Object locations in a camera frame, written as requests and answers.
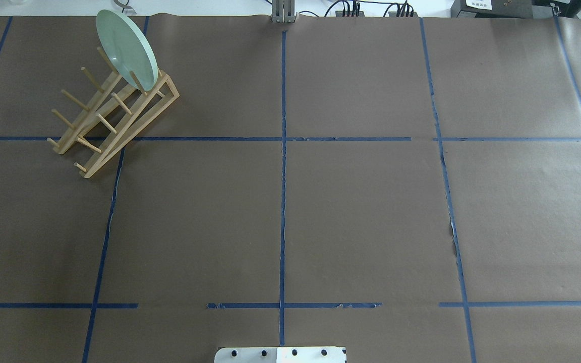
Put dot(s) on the light green plate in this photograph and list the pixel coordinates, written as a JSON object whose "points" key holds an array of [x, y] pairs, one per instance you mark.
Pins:
{"points": [[127, 48]]}

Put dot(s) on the brown paper table cover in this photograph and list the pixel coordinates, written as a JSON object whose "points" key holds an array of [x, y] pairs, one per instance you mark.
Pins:
{"points": [[409, 189]]}

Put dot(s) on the wooden dish rack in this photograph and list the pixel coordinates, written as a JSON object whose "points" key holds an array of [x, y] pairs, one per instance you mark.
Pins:
{"points": [[113, 117]]}

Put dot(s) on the aluminium frame post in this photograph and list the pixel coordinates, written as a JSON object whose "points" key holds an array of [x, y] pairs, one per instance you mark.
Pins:
{"points": [[283, 11]]}

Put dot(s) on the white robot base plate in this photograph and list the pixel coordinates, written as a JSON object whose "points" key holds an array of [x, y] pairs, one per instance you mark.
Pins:
{"points": [[282, 354]]}

